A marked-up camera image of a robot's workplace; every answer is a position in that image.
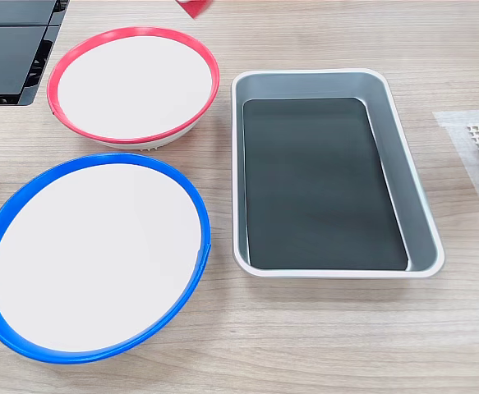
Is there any red-rimmed round dish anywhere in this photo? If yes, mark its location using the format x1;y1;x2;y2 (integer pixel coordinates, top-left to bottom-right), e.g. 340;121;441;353
46;26;221;151

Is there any black flat device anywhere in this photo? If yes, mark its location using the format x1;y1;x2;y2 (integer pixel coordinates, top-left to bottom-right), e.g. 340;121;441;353
0;0;71;107

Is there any blue-rimmed round dish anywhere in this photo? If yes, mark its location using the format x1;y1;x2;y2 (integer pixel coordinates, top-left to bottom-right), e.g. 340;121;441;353
0;152;212;365

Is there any translucent white sheet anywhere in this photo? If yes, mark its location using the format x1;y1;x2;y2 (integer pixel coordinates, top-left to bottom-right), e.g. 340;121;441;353
433;109;479;245

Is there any black tray liner mat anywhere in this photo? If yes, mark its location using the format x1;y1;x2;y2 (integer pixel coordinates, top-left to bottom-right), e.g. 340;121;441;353
242;97;410;272

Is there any red cube block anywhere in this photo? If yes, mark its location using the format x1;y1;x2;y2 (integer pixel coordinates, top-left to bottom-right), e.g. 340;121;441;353
176;0;214;20

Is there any silver metal tray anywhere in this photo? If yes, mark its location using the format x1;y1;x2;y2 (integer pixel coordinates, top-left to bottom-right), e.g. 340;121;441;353
230;67;446;280

